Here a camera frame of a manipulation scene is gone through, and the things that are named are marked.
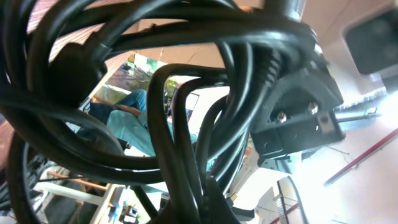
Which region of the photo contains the black USB cable bundle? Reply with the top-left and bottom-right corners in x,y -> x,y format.
0,0 -> 271,224

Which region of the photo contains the black USB cable long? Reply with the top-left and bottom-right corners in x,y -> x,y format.
0,0 -> 315,224

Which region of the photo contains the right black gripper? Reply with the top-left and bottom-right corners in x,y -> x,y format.
250,0 -> 345,164

